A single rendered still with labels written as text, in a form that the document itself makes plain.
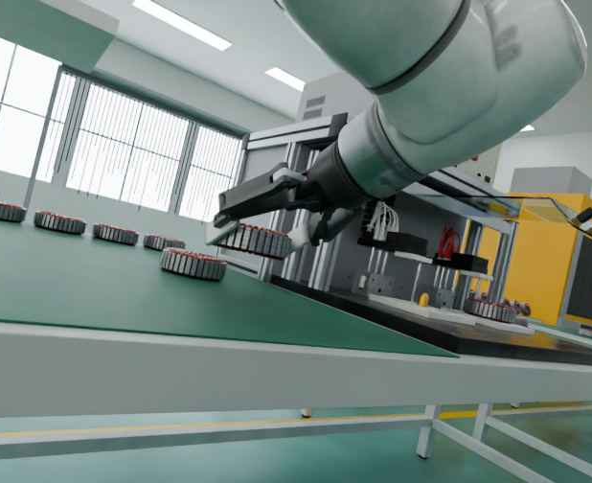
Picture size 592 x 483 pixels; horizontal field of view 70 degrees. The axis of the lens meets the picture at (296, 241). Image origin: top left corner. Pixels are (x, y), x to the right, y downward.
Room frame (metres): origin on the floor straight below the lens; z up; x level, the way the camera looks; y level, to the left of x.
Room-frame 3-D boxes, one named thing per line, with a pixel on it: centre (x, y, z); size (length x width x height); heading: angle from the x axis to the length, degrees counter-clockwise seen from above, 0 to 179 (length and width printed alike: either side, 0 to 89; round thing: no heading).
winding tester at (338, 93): (1.19, -0.20, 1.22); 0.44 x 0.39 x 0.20; 125
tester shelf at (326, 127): (1.18, -0.19, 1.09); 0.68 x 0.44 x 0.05; 125
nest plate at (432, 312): (0.85, -0.28, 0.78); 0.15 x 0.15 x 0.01; 35
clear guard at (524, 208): (1.04, -0.54, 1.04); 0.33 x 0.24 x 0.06; 35
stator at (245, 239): (0.59, 0.06, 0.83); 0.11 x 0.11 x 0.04
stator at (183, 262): (0.73, 0.16, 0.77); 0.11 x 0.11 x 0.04
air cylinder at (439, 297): (1.10, -0.39, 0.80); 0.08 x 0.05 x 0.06; 125
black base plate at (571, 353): (0.93, -0.37, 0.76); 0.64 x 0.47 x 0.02; 125
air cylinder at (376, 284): (0.97, -0.19, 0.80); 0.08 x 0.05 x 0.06; 125
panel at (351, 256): (1.12, -0.23, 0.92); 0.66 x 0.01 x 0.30; 125
